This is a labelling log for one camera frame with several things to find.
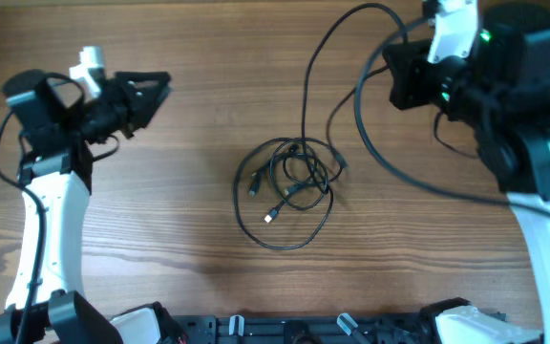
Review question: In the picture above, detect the black USB cable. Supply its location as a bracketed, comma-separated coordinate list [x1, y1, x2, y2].
[232, 137, 336, 251]
[282, 2, 410, 197]

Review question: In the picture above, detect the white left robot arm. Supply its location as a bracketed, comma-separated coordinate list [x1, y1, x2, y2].
[0, 67, 185, 343]

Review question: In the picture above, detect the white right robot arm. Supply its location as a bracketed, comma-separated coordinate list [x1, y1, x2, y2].
[383, 1, 550, 343]

